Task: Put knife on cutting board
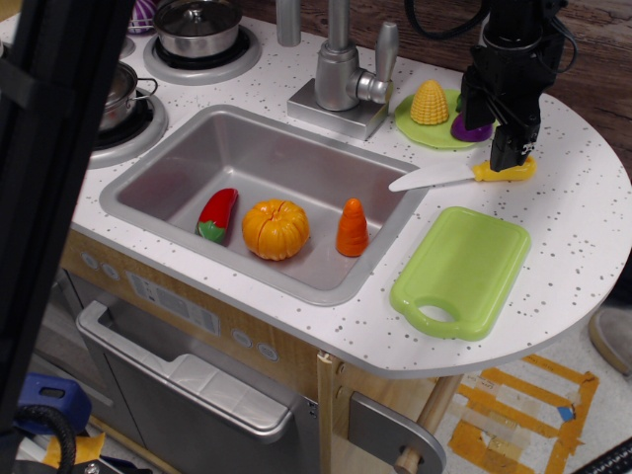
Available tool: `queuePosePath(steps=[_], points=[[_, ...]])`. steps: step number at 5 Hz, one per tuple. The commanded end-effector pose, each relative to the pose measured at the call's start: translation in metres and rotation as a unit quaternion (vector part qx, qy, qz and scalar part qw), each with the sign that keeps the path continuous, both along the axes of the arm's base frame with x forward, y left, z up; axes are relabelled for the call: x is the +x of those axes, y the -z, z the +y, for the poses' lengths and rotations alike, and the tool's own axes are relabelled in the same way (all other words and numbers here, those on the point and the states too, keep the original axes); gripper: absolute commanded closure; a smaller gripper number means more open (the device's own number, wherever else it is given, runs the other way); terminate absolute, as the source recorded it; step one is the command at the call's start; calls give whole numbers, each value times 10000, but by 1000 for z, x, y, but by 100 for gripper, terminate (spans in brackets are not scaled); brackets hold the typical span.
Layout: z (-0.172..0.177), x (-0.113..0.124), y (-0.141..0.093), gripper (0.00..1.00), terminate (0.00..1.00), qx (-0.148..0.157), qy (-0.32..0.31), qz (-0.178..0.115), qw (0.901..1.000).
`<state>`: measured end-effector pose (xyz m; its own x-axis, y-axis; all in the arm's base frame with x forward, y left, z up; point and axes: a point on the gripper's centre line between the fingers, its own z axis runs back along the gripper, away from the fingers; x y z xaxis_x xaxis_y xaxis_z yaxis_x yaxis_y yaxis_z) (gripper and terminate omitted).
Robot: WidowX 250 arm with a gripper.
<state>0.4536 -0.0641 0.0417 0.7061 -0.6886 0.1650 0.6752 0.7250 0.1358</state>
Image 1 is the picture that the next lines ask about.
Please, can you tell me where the blue clamp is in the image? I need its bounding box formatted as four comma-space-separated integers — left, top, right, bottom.
18, 372, 92, 435

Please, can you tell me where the light green plastic plate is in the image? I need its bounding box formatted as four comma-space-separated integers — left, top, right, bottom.
394, 89, 477, 149

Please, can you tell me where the grey stove burner front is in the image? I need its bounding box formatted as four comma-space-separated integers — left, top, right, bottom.
88, 96, 169, 169

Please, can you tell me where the grey stove burner back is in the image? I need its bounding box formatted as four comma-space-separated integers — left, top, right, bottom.
143, 27, 262, 86

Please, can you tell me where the silver toy sink basin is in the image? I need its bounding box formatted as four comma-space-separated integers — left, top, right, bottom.
100, 105, 426, 306

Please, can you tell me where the purple toy eggplant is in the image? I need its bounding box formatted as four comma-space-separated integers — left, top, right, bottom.
450, 94, 495, 142

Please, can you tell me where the grey cabinet side panel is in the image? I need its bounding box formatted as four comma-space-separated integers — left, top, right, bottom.
348, 392, 446, 473

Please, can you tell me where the white toy knife yellow handle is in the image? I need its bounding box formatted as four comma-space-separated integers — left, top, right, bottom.
388, 156, 537, 192

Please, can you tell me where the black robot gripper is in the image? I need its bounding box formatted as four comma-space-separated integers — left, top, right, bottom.
461, 18, 566, 172

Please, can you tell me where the steel pot with lid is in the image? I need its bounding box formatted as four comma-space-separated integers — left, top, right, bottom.
153, 1, 242, 59

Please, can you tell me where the silver toy faucet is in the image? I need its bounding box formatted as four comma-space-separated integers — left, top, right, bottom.
287, 1, 399, 140

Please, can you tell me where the orange toy carrot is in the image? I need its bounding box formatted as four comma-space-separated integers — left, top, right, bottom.
336, 198, 369, 257

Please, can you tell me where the orange toy pumpkin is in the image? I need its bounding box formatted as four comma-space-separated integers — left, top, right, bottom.
242, 198, 310, 262

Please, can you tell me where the small steel pot left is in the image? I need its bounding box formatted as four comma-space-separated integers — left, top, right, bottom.
98, 61, 158, 132

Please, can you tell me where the purple white toy onion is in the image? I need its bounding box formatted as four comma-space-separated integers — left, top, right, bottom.
127, 0, 157, 35

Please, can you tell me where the black cable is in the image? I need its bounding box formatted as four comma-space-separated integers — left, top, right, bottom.
404, 0, 491, 40

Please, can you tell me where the grey toy dishwasher door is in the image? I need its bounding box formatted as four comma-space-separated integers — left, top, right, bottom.
77, 284, 320, 473

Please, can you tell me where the yellow toy corn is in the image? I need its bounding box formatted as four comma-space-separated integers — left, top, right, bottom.
410, 80, 449, 125

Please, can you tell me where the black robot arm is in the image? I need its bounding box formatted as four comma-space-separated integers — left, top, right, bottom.
461, 1, 570, 172

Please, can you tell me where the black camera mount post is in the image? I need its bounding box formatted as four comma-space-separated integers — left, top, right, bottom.
1, 1, 133, 433

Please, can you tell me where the red toy chili pepper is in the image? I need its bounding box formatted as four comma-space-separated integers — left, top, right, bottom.
196, 188, 239, 243

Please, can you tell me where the grey stove burner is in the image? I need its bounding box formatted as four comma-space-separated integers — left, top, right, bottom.
143, 27, 262, 86
88, 96, 169, 169

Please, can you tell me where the green plastic cutting board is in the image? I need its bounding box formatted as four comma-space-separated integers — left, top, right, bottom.
389, 206, 531, 341

